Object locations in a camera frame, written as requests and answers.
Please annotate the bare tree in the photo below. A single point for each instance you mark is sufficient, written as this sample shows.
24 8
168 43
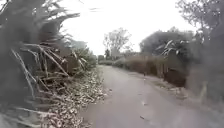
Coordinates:
116 41

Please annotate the brown hedge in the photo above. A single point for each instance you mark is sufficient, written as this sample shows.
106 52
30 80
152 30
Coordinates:
146 65

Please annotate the grey asphalt path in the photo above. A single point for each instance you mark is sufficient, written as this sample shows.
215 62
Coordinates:
130 103

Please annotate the strip of dry fallen leaves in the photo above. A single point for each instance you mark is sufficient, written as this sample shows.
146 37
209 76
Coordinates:
78 96

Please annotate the dark leafy trees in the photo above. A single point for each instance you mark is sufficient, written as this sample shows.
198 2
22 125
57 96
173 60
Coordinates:
196 43

